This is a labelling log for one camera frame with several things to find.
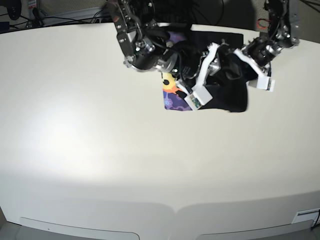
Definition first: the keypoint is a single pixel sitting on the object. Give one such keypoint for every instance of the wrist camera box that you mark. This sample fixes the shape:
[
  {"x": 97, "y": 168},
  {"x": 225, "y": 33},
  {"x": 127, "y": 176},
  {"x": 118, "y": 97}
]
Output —
[
  {"x": 265, "y": 83},
  {"x": 198, "y": 98}
]

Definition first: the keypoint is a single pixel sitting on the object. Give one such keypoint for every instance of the white label plate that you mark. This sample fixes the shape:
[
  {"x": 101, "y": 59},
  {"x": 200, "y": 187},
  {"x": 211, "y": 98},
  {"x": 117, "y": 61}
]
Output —
[{"x": 306, "y": 215}]

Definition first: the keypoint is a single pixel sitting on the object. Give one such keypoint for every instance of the black T-shirt with print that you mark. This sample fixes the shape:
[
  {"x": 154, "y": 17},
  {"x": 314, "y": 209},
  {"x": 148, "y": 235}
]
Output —
[{"x": 232, "y": 95}]

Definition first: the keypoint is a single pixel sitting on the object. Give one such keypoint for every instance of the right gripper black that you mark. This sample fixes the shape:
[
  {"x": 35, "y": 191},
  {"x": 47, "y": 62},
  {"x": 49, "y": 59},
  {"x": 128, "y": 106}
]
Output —
[{"x": 193, "y": 61}]

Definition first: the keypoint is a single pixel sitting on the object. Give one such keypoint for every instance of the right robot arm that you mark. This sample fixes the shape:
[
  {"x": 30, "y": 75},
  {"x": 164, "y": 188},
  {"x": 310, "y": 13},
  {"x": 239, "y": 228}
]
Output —
[{"x": 157, "y": 35}]

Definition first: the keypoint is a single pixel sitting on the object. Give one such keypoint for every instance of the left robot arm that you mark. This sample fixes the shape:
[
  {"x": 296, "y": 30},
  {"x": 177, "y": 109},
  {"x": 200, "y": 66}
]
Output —
[{"x": 282, "y": 33}]

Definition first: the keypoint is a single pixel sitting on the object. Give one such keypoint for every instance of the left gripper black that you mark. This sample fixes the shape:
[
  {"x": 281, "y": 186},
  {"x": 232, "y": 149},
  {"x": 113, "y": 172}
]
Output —
[{"x": 259, "y": 53}]

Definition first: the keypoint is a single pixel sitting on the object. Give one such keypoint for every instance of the black power strip red light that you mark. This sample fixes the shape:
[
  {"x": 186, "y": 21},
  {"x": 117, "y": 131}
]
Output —
[{"x": 101, "y": 19}]

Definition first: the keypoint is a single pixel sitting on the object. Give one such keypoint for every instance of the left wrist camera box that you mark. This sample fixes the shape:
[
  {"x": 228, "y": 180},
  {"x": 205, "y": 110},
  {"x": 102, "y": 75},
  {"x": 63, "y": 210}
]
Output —
[{"x": 265, "y": 83}]

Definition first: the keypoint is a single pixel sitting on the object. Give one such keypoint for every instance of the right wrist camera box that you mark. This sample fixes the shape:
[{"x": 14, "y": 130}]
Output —
[{"x": 198, "y": 98}]

